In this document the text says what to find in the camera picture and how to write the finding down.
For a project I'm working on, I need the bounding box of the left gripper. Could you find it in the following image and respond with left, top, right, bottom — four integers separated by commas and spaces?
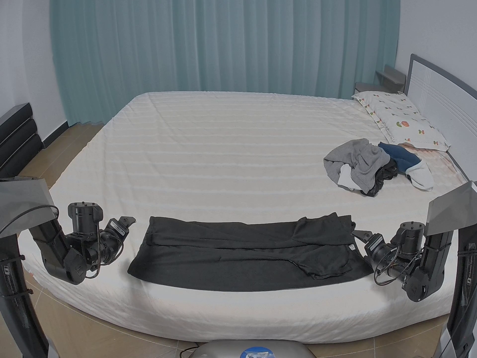
104, 218, 131, 243

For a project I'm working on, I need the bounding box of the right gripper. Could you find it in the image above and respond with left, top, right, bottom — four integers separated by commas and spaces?
363, 233, 387, 261

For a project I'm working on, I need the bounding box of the black T-shirt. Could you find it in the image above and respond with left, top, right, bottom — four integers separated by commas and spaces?
127, 213, 373, 292

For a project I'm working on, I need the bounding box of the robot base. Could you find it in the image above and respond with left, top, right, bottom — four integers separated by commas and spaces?
188, 341, 310, 358

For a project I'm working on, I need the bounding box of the bed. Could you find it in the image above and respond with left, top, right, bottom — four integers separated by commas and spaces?
17, 54, 477, 344

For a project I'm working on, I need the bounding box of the black shiny garment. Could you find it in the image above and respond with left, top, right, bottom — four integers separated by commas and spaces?
361, 159, 398, 197

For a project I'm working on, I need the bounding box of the small white garment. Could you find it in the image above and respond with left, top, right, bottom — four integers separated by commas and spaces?
337, 164, 356, 190

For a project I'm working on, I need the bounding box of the large white garment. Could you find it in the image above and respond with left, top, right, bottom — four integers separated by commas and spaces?
406, 161, 435, 192

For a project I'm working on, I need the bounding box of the grey garment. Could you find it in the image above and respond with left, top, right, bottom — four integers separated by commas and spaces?
323, 138, 391, 192

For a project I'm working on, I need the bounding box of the dark blue garment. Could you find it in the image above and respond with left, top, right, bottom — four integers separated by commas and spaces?
378, 142, 422, 174

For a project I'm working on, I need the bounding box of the white printed pillow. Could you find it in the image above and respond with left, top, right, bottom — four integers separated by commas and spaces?
352, 90, 451, 152

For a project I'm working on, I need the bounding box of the grey bedside table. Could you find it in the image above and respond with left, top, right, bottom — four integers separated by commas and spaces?
354, 65, 407, 95

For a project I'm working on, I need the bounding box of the blue-green curtain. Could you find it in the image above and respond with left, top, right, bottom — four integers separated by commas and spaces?
50, 0, 401, 126

